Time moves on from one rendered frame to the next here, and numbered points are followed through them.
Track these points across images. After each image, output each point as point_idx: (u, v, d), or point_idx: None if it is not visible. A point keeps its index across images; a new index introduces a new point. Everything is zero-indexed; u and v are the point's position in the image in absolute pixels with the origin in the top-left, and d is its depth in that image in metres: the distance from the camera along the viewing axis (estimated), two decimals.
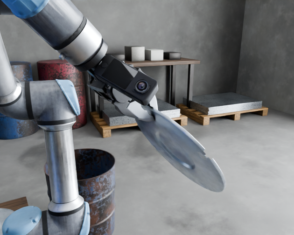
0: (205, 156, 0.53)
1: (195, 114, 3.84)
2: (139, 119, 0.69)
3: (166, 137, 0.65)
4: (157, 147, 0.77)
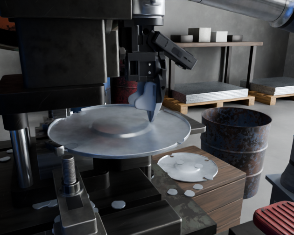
0: (78, 114, 0.62)
1: (259, 94, 3.88)
2: (173, 119, 0.60)
3: (133, 118, 0.58)
4: (168, 141, 0.49)
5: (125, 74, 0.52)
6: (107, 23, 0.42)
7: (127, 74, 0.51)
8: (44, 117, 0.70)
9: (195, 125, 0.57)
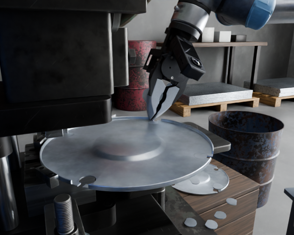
0: (65, 135, 0.50)
1: (263, 96, 3.79)
2: (179, 128, 0.53)
3: (137, 133, 0.49)
4: (196, 155, 0.42)
5: None
6: (115, 18, 0.32)
7: (149, 67, 0.62)
8: None
9: (218, 141, 0.48)
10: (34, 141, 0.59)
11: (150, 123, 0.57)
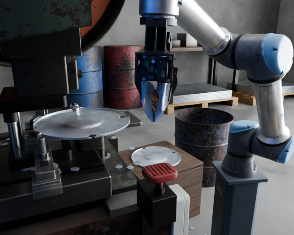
0: None
1: (243, 95, 4.15)
2: (45, 120, 0.83)
3: (70, 121, 0.80)
4: (77, 111, 0.92)
5: (159, 76, 0.49)
6: (67, 57, 0.68)
7: (165, 76, 0.49)
8: (33, 116, 0.97)
9: (135, 120, 0.83)
10: None
11: (42, 127, 0.77)
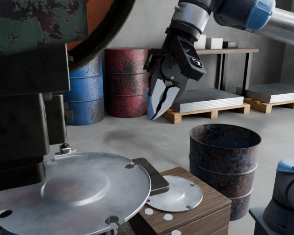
0: None
1: (255, 102, 3.84)
2: (68, 231, 0.40)
3: (85, 192, 0.48)
4: None
5: None
6: (45, 93, 0.38)
7: (149, 66, 0.62)
8: None
9: (158, 183, 0.53)
10: None
11: None
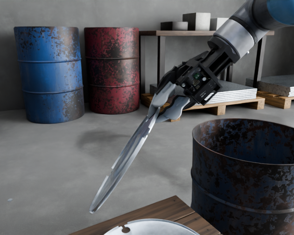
0: None
1: (270, 95, 3.15)
2: (96, 202, 0.62)
3: (115, 169, 0.60)
4: None
5: (199, 94, 0.51)
6: None
7: (202, 97, 0.51)
8: None
9: None
10: None
11: None
